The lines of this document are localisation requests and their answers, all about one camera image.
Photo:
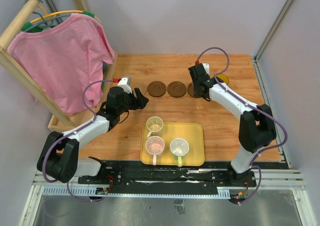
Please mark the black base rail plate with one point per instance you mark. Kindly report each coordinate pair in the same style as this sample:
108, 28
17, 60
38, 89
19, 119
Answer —
134, 177

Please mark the yellow hanger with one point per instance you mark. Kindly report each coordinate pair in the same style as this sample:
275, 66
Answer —
57, 13

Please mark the cream mug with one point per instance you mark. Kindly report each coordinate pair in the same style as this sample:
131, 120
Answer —
155, 126

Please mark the pink t-shirt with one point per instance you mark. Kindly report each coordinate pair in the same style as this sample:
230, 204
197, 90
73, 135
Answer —
66, 61

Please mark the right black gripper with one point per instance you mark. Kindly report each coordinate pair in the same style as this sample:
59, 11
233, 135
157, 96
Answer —
196, 74

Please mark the white green-handled mug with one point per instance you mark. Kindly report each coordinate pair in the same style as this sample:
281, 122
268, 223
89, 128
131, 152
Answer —
179, 147

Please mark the brown coaster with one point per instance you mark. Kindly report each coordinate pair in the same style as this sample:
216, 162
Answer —
176, 89
190, 90
156, 89

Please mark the grey-green hanger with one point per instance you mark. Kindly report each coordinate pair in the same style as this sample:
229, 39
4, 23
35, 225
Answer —
40, 23

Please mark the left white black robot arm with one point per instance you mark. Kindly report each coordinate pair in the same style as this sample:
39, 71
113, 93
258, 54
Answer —
59, 158

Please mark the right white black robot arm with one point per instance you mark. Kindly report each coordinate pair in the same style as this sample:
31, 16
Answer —
256, 129

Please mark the wooden clothes rack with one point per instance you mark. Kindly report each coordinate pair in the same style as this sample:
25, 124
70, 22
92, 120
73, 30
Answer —
60, 121

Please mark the aluminium frame rails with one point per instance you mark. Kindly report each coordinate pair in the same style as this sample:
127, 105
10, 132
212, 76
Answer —
265, 180

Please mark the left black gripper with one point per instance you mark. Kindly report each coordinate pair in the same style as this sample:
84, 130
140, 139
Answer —
135, 100

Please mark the pink mug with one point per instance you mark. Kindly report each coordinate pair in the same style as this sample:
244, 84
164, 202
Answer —
155, 147

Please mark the woven rattan coaster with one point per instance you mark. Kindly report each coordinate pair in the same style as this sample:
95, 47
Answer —
142, 87

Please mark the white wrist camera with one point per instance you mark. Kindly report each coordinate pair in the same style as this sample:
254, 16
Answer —
124, 83
207, 68

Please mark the brown coaster top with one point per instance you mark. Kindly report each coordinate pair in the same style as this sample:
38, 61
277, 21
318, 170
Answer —
156, 89

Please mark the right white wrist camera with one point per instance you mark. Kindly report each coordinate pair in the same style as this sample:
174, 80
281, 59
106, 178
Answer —
207, 68

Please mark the yellow transparent mug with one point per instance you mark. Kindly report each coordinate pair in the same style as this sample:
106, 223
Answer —
224, 78

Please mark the yellow plastic tray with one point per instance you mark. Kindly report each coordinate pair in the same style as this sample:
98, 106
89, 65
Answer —
192, 132

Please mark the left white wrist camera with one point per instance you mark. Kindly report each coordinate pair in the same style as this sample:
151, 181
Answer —
124, 83

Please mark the brown coaster bottom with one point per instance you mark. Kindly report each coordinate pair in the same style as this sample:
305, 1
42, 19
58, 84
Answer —
176, 89

